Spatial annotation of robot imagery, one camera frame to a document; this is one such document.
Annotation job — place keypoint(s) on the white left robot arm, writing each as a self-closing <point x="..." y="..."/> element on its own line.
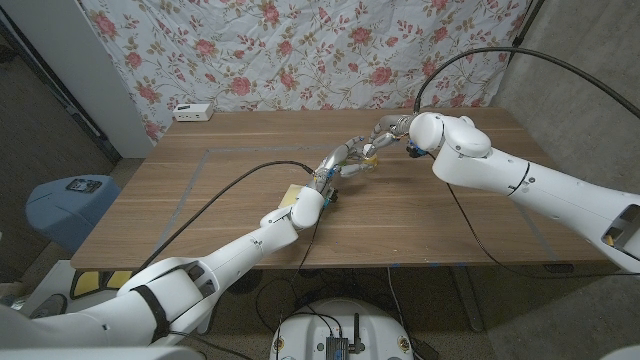
<point x="235" y="255"/>

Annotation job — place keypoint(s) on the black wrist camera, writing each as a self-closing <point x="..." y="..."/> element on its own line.
<point x="331" y="197"/>
<point x="415" y="149"/>

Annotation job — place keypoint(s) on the black power brick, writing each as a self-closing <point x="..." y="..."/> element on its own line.
<point x="425" y="350"/>

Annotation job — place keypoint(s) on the white power strip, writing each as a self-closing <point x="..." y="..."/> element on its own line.
<point x="192" y="112"/>

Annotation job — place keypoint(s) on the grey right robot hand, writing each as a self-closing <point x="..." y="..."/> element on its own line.
<point x="395" y="127"/>

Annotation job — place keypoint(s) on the floral backdrop cloth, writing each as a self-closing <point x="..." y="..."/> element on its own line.
<point x="300" y="50"/>

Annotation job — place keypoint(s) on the clear medicine bottle white cap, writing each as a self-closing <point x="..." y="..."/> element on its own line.
<point x="367" y="161"/>

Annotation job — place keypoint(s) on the black backdrop pole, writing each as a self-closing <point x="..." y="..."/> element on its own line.
<point x="525" y="22"/>

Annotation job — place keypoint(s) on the blue stool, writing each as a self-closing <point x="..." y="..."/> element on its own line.
<point x="70" y="215"/>

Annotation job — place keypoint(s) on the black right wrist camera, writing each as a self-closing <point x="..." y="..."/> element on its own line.
<point x="415" y="149"/>

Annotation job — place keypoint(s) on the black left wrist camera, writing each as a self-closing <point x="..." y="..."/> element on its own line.
<point x="331" y="197"/>

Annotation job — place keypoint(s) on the grey table leg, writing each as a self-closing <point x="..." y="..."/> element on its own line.
<point x="467" y="300"/>

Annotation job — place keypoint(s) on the grey shoe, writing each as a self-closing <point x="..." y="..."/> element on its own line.
<point x="47" y="305"/>

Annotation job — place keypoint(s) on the white robot torso base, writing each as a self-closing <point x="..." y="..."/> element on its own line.
<point x="310" y="330"/>

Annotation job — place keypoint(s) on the black phone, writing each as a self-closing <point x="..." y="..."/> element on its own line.
<point x="83" y="185"/>

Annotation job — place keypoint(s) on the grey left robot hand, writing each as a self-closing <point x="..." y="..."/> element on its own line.
<point x="334" y="159"/>

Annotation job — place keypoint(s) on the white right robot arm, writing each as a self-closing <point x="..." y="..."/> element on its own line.
<point x="525" y="187"/>

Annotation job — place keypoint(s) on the yellow and black mat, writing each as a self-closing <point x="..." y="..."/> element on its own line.
<point x="87" y="282"/>

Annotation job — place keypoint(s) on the yellow sticky note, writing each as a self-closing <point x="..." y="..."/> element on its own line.
<point x="290" y="195"/>

